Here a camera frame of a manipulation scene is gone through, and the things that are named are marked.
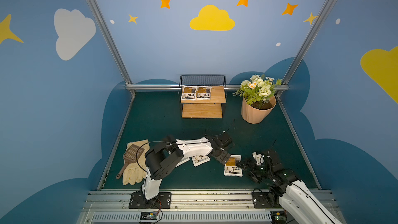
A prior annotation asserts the orange coffee bag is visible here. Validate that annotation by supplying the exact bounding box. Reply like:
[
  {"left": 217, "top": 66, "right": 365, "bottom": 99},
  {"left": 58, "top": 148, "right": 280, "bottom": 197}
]
[
  {"left": 180, "top": 86, "right": 198, "bottom": 101},
  {"left": 196, "top": 86, "right": 212, "bottom": 100},
  {"left": 224, "top": 155, "right": 243, "bottom": 177}
]

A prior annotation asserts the grey coffee bag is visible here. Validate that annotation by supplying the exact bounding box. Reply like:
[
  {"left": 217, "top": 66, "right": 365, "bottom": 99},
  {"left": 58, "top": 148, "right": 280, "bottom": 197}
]
[
  {"left": 192, "top": 155, "right": 210, "bottom": 167},
  {"left": 176, "top": 157, "right": 190, "bottom": 167}
]

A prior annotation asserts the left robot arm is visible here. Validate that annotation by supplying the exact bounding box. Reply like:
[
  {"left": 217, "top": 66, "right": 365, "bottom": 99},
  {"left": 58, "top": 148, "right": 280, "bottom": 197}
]
[{"left": 142, "top": 132, "right": 234, "bottom": 201}]

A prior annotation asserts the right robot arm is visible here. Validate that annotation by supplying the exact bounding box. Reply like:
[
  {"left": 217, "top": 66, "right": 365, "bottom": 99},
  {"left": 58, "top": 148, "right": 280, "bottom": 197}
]
[{"left": 237, "top": 149, "right": 341, "bottom": 224}]

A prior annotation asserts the right green circuit board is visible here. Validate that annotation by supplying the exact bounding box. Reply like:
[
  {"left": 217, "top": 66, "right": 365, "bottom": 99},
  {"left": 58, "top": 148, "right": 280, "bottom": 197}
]
[{"left": 271, "top": 212, "right": 287, "bottom": 224}]

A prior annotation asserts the green circuit board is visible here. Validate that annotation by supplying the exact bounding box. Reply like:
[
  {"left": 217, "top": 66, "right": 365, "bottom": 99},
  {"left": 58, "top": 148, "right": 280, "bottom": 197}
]
[
  {"left": 271, "top": 212, "right": 287, "bottom": 224},
  {"left": 140, "top": 212, "right": 159, "bottom": 222}
]

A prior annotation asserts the flower pot with white flowers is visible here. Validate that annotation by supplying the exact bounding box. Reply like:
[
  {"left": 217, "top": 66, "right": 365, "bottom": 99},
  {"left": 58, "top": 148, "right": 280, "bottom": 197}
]
[{"left": 233, "top": 74, "right": 282, "bottom": 124}]

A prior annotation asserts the beige work glove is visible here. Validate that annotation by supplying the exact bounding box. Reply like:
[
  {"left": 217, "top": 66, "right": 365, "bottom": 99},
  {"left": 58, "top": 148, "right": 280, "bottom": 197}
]
[{"left": 122, "top": 140, "right": 150, "bottom": 185}]

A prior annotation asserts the brown slotted spatula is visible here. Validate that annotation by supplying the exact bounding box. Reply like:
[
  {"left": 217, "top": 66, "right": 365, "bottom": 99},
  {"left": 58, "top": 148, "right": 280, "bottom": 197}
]
[{"left": 116, "top": 144, "right": 144, "bottom": 179}]

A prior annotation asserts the left green circuit board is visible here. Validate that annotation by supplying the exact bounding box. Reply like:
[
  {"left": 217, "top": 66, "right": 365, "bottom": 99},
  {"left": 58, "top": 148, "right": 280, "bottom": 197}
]
[{"left": 140, "top": 212, "right": 159, "bottom": 222}]

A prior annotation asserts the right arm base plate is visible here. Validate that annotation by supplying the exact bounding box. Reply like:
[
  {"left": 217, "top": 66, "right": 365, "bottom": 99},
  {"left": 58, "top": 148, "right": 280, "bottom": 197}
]
[{"left": 252, "top": 191, "right": 282, "bottom": 209}]

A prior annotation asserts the two-tier wooden wire shelf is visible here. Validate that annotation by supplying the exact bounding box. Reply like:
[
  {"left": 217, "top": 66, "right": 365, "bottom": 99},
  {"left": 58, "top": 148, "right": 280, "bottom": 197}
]
[{"left": 179, "top": 74, "right": 227, "bottom": 119}]

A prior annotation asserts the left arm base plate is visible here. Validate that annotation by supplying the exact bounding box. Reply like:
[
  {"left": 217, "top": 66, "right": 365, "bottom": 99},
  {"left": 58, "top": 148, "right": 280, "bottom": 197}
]
[{"left": 128, "top": 191, "right": 172, "bottom": 209}]

